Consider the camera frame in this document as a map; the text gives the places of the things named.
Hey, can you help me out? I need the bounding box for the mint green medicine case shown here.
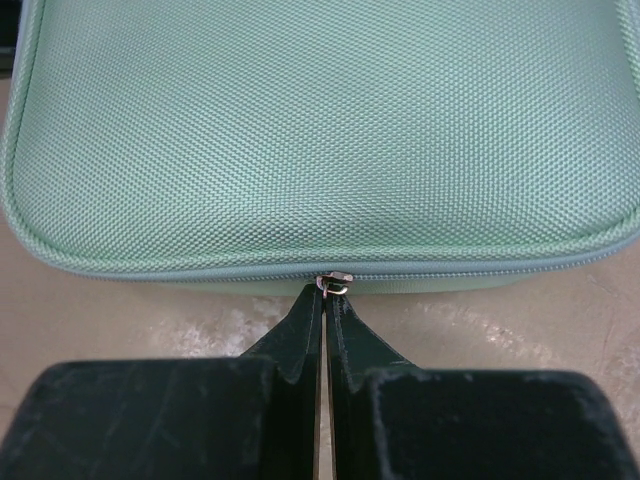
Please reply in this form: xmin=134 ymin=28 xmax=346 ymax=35
xmin=1 ymin=1 xmax=639 ymax=291

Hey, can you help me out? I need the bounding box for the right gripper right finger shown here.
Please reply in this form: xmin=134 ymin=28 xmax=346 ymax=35
xmin=325 ymin=296 xmax=639 ymax=479

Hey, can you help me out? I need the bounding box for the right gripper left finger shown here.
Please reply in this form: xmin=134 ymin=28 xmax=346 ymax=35
xmin=1 ymin=285 xmax=323 ymax=479

